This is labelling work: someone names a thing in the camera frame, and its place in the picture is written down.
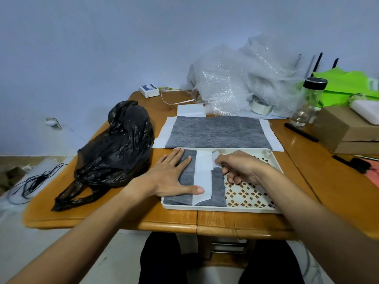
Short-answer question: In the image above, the person's left hand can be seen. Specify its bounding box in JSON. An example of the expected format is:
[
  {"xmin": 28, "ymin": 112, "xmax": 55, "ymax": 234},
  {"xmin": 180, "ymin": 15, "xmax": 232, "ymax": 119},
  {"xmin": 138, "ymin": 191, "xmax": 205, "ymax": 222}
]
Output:
[{"xmin": 130, "ymin": 148, "xmax": 205, "ymax": 198}]

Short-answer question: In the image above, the person's right hand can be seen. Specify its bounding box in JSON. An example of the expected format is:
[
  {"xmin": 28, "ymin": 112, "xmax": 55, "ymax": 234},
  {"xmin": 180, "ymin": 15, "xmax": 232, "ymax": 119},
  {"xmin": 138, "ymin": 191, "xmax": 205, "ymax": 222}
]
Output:
[{"xmin": 214, "ymin": 150, "xmax": 266, "ymax": 186}]

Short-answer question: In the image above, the white paper strip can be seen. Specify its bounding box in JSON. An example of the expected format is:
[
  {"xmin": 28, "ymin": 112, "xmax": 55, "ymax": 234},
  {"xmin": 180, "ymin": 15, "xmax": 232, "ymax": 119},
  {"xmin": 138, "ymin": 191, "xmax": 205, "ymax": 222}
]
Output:
[{"xmin": 192, "ymin": 150, "xmax": 221, "ymax": 206}]

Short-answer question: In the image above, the small grey fabric sheet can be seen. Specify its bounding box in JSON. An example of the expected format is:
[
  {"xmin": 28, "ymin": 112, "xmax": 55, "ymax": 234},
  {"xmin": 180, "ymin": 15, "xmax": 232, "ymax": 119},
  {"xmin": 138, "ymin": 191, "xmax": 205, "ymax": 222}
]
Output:
[{"xmin": 162, "ymin": 149, "xmax": 227, "ymax": 207}]

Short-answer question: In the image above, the person's left forearm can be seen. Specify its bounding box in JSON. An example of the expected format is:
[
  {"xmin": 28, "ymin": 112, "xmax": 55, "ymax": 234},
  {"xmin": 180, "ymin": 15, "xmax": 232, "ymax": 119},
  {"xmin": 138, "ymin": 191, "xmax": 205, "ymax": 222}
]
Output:
[{"xmin": 6, "ymin": 182, "xmax": 154, "ymax": 284}]

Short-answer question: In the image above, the person's right forearm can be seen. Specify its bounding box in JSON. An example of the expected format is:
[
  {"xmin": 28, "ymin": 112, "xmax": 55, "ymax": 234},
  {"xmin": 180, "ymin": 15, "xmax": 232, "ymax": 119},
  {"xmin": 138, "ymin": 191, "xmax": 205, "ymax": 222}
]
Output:
[{"xmin": 257, "ymin": 165, "xmax": 379, "ymax": 284}]

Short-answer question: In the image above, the large grey fabric sheet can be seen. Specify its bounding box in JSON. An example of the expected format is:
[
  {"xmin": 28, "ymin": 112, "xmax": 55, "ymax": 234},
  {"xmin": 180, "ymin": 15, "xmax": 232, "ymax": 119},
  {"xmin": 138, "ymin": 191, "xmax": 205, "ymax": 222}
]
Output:
[{"xmin": 165, "ymin": 116, "xmax": 273, "ymax": 150}]

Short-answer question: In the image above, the white lattice plastic tray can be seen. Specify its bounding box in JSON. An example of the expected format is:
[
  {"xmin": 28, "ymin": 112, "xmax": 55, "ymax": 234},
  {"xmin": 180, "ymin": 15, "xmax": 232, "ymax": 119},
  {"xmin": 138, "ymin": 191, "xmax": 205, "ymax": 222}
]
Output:
[{"xmin": 161, "ymin": 148, "xmax": 284, "ymax": 214}]

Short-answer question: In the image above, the small white paper sheet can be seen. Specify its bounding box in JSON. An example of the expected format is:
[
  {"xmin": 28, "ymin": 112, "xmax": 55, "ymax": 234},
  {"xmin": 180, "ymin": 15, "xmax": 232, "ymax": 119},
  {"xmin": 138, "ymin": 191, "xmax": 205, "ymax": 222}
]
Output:
[{"xmin": 177, "ymin": 104, "xmax": 206, "ymax": 118}]

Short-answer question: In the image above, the black plastic bag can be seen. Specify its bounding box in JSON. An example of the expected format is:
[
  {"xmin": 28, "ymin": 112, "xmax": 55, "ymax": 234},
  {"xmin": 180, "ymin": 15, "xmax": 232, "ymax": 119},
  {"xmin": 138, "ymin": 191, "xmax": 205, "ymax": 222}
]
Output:
[{"xmin": 51, "ymin": 100, "xmax": 155, "ymax": 212}]

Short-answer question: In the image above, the large white paper sheet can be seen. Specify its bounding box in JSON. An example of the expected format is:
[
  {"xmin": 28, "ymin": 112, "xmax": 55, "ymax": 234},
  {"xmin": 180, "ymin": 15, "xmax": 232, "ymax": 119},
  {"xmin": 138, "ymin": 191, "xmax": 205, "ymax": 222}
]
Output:
[{"xmin": 152, "ymin": 116, "xmax": 284, "ymax": 152}]

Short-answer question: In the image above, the white tape roll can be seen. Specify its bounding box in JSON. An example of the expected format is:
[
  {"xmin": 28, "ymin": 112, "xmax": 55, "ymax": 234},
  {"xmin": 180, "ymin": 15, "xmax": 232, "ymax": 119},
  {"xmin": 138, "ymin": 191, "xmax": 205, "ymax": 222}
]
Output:
[{"xmin": 250, "ymin": 97, "xmax": 275, "ymax": 116}]

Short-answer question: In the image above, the small white box blue label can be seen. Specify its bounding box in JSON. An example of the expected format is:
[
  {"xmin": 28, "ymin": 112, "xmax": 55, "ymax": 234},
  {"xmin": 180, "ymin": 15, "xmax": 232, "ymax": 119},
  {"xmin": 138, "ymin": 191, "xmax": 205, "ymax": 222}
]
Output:
[{"xmin": 139, "ymin": 84, "xmax": 160, "ymax": 99}]

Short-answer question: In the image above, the person's left leg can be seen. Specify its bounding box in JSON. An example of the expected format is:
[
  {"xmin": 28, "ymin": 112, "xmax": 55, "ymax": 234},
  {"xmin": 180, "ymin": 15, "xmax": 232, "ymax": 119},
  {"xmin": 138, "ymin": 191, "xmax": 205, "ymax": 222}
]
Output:
[{"xmin": 138, "ymin": 232, "xmax": 189, "ymax": 284}]

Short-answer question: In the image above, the person's leg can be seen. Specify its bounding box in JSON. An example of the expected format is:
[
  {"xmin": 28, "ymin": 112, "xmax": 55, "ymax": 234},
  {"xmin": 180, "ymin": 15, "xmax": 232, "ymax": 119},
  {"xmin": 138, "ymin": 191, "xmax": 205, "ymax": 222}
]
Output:
[
  {"xmin": 238, "ymin": 239, "xmax": 306, "ymax": 284},
  {"xmin": 138, "ymin": 232, "xmax": 189, "ymax": 284}
]

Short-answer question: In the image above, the black pen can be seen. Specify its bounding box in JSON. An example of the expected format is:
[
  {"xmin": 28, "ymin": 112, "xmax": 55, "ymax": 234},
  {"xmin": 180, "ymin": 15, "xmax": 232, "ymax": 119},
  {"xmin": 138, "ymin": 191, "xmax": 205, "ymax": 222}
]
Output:
[{"xmin": 284, "ymin": 123, "xmax": 320, "ymax": 143}]

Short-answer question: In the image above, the clear bubble wrap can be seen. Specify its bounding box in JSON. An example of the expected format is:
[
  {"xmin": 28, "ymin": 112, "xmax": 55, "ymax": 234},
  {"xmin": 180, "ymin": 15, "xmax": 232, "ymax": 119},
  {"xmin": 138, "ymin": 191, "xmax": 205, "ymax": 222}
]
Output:
[{"xmin": 187, "ymin": 34, "xmax": 309, "ymax": 119}]

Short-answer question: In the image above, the glass bottle with black lid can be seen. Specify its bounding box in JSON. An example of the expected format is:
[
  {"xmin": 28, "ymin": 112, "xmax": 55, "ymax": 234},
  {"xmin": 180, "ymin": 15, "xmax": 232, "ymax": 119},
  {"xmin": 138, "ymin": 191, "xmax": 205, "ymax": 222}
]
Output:
[{"xmin": 290, "ymin": 77, "xmax": 328, "ymax": 129}]

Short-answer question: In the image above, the person's right leg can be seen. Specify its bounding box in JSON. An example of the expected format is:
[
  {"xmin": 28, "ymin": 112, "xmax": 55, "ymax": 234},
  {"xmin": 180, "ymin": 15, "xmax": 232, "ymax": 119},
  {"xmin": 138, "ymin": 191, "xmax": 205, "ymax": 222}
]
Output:
[{"xmin": 238, "ymin": 239, "xmax": 306, "ymax": 284}]

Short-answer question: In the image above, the brown cardboard box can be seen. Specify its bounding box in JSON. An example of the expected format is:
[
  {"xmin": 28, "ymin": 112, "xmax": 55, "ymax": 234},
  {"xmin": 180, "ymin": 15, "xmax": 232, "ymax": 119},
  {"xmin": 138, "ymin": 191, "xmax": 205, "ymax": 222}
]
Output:
[{"xmin": 310, "ymin": 105, "xmax": 379, "ymax": 155}]

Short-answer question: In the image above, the black brush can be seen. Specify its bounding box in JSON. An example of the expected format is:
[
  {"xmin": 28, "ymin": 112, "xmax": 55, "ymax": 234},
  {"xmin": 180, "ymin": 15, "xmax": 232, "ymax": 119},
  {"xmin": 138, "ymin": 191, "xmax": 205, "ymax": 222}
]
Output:
[{"xmin": 332, "ymin": 154, "xmax": 372, "ymax": 174}]

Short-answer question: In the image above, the bright green bag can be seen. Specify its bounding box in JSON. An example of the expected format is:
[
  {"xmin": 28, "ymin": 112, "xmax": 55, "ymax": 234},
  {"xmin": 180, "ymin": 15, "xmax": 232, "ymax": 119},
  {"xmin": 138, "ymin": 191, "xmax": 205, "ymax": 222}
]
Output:
[{"xmin": 297, "ymin": 67, "xmax": 379, "ymax": 108}]

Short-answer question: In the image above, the pink sheet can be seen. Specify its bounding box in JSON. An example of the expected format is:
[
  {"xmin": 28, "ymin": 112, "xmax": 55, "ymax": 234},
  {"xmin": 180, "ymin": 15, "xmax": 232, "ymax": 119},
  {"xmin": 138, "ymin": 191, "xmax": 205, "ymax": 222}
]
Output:
[{"xmin": 363, "ymin": 159, "xmax": 379, "ymax": 188}]

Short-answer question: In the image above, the white cable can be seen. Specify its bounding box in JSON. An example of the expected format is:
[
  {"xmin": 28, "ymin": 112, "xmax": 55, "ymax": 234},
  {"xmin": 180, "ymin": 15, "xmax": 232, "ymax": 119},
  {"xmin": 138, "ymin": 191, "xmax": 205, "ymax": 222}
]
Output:
[{"xmin": 159, "ymin": 87, "xmax": 199, "ymax": 106}]

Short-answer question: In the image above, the metal table bracket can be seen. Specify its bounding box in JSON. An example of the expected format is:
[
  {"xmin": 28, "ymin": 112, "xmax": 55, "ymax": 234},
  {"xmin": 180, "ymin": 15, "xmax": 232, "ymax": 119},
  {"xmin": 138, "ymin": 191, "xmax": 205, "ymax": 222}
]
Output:
[{"xmin": 210, "ymin": 241, "xmax": 248, "ymax": 255}]

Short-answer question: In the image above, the wall socket with plug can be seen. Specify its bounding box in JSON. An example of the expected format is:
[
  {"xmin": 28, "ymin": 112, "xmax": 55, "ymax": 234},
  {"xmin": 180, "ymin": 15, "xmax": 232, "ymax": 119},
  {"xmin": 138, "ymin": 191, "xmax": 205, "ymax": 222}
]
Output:
[{"xmin": 45, "ymin": 117, "xmax": 63, "ymax": 130}]

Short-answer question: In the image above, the black cable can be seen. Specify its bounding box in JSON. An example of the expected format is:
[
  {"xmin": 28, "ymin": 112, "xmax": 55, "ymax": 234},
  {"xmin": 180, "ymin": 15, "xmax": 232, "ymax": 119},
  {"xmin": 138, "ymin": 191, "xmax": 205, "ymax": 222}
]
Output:
[{"xmin": 7, "ymin": 163, "xmax": 68, "ymax": 205}]

